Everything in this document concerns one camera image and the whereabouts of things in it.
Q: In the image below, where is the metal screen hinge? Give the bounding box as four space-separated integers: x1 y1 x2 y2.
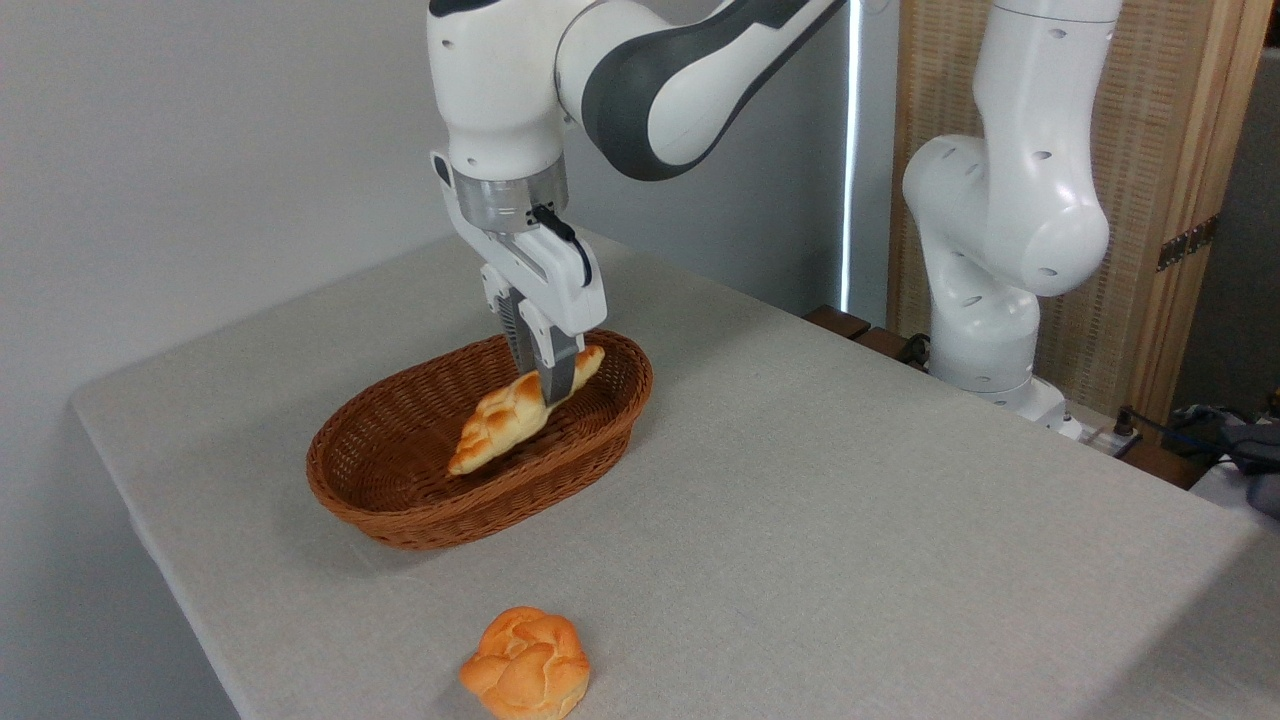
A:
1157 215 1221 273

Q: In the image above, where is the dark grey bag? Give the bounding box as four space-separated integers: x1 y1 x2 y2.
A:
1165 400 1280 516

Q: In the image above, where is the round knotted bread roll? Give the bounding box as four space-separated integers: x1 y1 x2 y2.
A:
459 606 591 720

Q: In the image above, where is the long braided bread loaf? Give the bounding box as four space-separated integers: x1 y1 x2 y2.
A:
447 345 606 477

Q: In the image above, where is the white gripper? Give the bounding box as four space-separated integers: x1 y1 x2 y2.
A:
432 150 608 406

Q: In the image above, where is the brown wicker oval basket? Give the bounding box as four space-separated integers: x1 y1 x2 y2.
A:
306 328 654 551

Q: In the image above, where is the bright vertical light strip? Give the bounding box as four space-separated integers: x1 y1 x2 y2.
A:
840 0 863 313

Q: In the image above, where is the wooden rattan folding screen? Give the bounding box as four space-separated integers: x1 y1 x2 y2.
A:
887 0 1276 426

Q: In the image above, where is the grey tablecloth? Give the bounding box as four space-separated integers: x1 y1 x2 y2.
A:
72 230 1280 720

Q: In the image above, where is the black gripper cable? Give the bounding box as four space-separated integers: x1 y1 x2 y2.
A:
530 205 594 289

